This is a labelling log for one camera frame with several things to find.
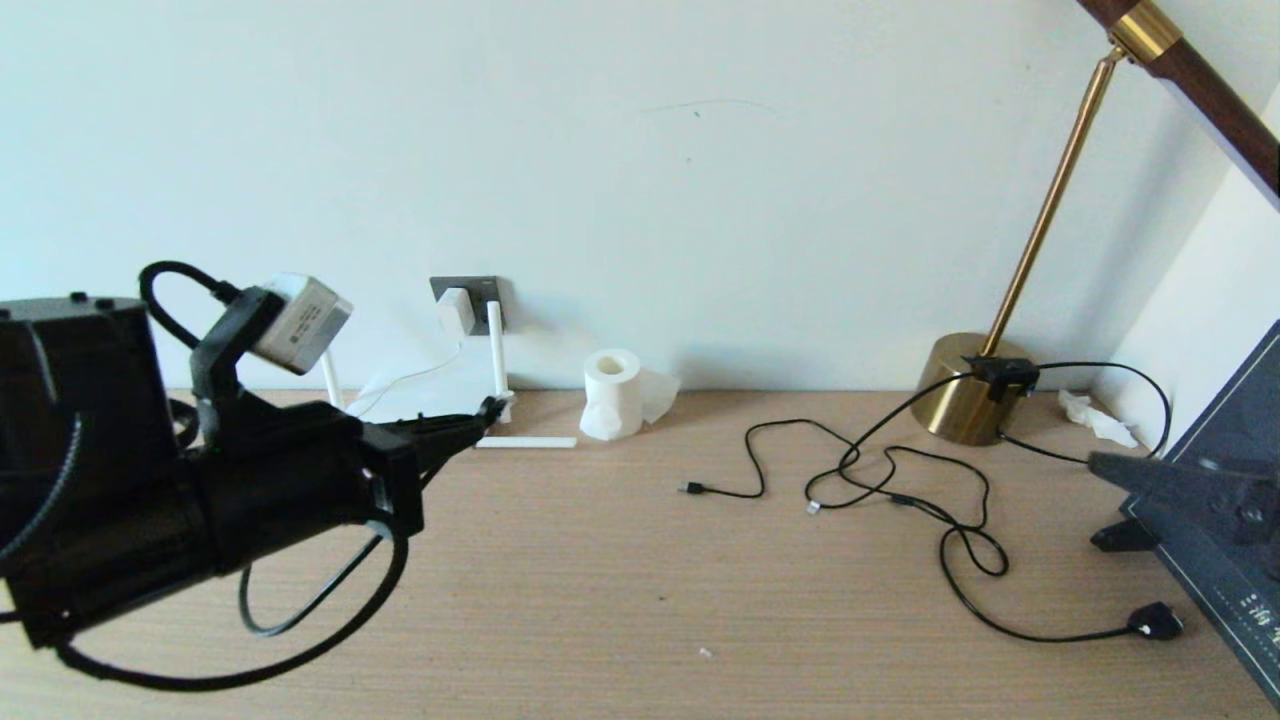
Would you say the black ethernet cable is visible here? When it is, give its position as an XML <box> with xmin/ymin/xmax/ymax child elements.
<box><xmin>165</xmin><ymin>396</ymin><xmax>507</xmax><ymax>638</ymax></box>

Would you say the thin white adapter cable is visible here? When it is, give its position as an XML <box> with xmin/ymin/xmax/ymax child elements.
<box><xmin>345</xmin><ymin>338</ymin><xmax>467</xmax><ymax>417</ymax></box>

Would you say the white power adapter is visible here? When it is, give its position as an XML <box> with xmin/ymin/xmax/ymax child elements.
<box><xmin>437</xmin><ymin>288</ymin><xmax>476</xmax><ymax>338</ymax></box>

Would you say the white router with antennas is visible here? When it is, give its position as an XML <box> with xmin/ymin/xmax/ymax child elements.
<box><xmin>320</xmin><ymin>300</ymin><xmax>579</xmax><ymax>450</ymax></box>

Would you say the crumpled white tissue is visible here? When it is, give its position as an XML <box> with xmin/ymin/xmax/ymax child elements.
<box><xmin>1058</xmin><ymin>390</ymin><xmax>1139</xmax><ymax>448</ymax></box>

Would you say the dark blue board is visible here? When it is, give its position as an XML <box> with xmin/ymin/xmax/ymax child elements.
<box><xmin>1118</xmin><ymin>320</ymin><xmax>1280</xmax><ymax>711</ymax></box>

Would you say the white toilet paper roll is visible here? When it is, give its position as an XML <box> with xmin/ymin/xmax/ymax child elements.
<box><xmin>580</xmin><ymin>348</ymin><xmax>681</xmax><ymax>442</ymax></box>

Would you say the black clip on lamp base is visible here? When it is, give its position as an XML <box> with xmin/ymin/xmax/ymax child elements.
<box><xmin>965</xmin><ymin>356</ymin><xmax>1041</xmax><ymax>403</ymax></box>

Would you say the brass and wood desk lamp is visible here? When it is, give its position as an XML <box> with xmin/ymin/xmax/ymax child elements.
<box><xmin>915</xmin><ymin>0</ymin><xmax>1280</xmax><ymax>447</ymax></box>

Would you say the grey wall socket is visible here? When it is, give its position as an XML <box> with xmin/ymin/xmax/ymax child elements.
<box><xmin>430</xmin><ymin>276</ymin><xmax>504</xmax><ymax>336</ymax></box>

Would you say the black lamp power cable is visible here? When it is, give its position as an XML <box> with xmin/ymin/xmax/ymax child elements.
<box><xmin>805</xmin><ymin>361</ymin><xmax>1186</xmax><ymax>643</ymax></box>

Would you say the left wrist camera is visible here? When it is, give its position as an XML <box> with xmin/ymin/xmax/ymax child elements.
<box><xmin>250</xmin><ymin>273</ymin><xmax>354</xmax><ymax>377</ymax></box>

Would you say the black usb cable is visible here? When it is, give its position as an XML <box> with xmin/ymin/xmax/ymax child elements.
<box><xmin>677</xmin><ymin>419</ymin><xmax>993</xmax><ymax>531</ymax></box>

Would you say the black left camera cable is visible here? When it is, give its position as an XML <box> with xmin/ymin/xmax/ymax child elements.
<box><xmin>55</xmin><ymin>261</ymin><xmax>411</xmax><ymax>693</ymax></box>

